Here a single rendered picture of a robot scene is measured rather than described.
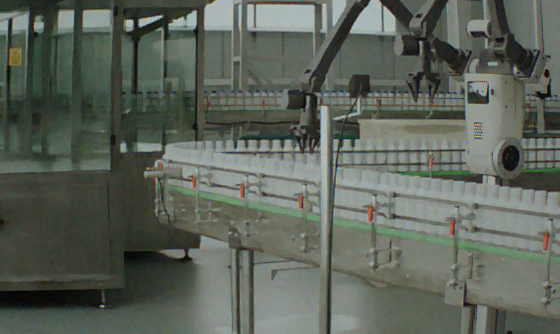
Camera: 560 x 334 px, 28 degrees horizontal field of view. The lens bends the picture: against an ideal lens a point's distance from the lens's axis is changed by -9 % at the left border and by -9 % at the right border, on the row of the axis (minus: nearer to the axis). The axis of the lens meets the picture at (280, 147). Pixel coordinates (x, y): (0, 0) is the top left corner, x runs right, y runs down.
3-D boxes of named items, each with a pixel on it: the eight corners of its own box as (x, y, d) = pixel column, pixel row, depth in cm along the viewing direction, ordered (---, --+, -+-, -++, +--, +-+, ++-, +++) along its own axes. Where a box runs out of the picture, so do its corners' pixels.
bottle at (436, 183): (444, 231, 363) (446, 178, 363) (443, 234, 358) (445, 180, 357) (426, 231, 365) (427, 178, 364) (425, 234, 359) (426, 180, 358)
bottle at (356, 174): (346, 220, 400) (347, 170, 399) (346, 218, 406) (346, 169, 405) (364, 220, 400) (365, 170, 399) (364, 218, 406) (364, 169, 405)
